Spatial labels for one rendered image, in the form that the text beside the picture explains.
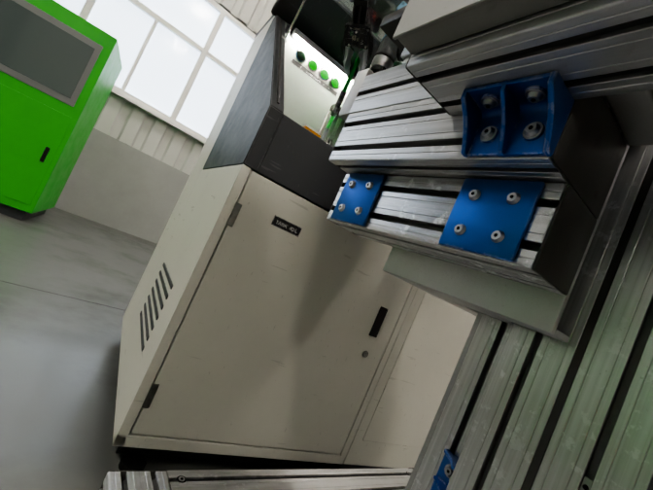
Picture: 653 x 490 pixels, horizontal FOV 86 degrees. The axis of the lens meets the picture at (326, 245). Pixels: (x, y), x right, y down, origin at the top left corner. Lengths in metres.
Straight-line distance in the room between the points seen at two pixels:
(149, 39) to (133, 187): 1.74
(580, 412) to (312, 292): 0.69
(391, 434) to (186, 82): 4.68
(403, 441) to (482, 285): 1.06
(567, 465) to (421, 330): 0.86
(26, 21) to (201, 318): 3.08
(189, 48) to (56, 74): 2.13
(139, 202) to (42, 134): 1.75
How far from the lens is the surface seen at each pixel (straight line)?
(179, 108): 5.08
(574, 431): 0.50
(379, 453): 1.44
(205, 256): 0.88
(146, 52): 5.21
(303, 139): 0.94
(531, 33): 0.34
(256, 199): 0.89
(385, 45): 1.42
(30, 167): 3.55
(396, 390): 1.34
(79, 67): 3.59
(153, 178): 4.99
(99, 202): 4.98
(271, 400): 1.09
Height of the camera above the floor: 0.65
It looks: 3 degrees up
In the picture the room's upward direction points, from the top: 24 degrees clockwise
